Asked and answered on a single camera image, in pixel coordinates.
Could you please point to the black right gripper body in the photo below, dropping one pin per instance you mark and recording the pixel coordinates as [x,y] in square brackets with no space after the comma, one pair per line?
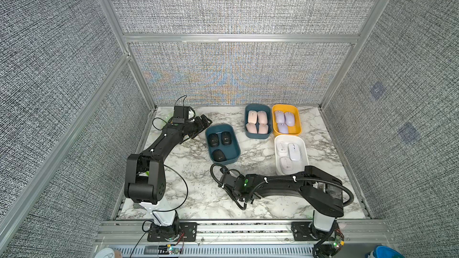
[238,197]

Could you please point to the black mouse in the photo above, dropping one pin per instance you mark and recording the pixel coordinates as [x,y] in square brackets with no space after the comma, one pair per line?
[218,156]
[226,138]
[213,140]

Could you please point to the yellow storage box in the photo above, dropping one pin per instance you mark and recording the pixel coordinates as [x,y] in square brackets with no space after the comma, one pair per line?
[294,131]

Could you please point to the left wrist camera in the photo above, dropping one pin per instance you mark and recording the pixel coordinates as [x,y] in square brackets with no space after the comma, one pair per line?
[181,114]

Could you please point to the white mouse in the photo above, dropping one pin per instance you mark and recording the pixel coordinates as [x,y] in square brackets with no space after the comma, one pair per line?
[286,165]
[294,151]
[282,149]

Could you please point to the teal storage box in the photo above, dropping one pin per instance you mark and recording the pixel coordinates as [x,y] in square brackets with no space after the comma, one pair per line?
[232,152]
[259,107]

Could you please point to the pink mouse top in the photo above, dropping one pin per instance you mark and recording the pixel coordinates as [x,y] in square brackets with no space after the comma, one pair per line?
[262,117]

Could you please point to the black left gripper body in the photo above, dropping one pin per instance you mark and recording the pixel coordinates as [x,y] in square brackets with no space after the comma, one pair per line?
[196,126]

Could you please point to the peach pink mouse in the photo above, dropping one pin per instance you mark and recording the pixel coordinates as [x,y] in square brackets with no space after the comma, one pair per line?
[252,117]

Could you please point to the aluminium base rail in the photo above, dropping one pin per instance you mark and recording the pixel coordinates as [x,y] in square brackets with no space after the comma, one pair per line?
[210,239]

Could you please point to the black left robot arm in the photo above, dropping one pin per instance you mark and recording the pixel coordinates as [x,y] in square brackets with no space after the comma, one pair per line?
[145,177]

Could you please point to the blue round object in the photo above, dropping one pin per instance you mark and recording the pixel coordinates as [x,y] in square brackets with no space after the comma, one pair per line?
[383,252]

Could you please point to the white storage box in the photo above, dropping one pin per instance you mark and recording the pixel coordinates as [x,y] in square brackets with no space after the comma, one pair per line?
[299,166]

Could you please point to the white round object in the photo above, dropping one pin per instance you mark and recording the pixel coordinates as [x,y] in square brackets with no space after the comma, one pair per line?
[108,253]

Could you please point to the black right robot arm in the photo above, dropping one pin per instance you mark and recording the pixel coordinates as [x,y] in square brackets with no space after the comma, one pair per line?
[324,192]

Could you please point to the purple mouse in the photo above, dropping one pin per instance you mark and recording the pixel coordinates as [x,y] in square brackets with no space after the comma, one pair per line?
[289,119]
[279,117]
[283,128]

